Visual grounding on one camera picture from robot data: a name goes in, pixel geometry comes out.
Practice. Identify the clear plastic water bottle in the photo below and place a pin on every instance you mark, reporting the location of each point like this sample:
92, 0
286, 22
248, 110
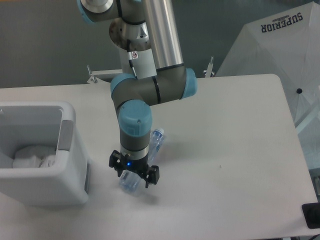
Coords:
129, 181

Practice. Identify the black device at table corner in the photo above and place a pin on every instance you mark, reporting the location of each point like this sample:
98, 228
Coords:
311, 212

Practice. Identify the black gripper cable plug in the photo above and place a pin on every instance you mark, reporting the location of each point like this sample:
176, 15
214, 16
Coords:
127, 157

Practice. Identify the white Superior umbrella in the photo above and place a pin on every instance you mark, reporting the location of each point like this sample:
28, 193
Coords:
286, 44

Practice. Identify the white pedestal base frame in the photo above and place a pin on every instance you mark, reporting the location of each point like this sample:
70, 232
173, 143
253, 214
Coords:
107, 75

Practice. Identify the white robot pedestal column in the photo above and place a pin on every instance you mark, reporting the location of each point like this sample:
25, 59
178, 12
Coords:
133, 44

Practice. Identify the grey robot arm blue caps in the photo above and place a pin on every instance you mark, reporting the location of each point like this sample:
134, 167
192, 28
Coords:
132, 97

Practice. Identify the white plastic trash can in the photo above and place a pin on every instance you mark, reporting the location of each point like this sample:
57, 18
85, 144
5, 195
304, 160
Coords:
48, 123

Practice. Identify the clear plastic bag printed label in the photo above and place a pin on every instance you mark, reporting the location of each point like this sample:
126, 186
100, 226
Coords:
35, 156

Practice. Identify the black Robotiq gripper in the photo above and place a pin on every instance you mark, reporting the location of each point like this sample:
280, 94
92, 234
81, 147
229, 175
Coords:
150, 174

